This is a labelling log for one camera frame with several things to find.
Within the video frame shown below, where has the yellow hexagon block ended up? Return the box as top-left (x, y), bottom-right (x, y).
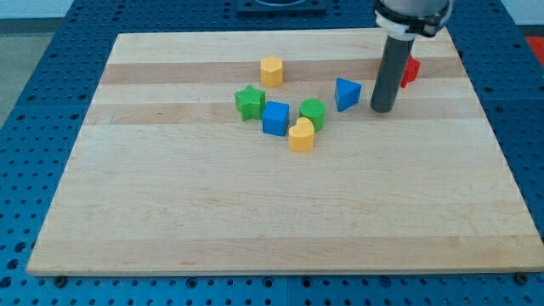
top-left (260, 56), bottom-right (283, 88)

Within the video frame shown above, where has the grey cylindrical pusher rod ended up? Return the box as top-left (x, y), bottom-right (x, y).
top-left (370, 37), bottom-right (414, 113)

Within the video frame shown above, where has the green cylinder block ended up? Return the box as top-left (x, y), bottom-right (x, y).
top-left (299, 99), bottom-right (326, 132)

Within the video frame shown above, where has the wooden board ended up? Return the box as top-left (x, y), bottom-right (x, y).
top-left (27, 28), bottom-right (543, 277)

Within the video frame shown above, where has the blue cube block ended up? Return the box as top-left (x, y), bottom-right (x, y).
top-left (262, 101), bottom-right (290, 137)

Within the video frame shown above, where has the blue triangle block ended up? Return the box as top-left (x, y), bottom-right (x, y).
top-left (334, 78), bottom-right (362, 112)

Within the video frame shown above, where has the red block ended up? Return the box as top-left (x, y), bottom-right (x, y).
top-left (400, 55), bottom-right (421, 88)

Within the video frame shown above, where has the green star block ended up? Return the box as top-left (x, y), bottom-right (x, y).
top-left (235, 85), bottom-right (265, 121)

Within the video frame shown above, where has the yellow heart block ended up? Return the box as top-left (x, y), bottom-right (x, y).
top-left (288, 117), bottom-right (315, 152)

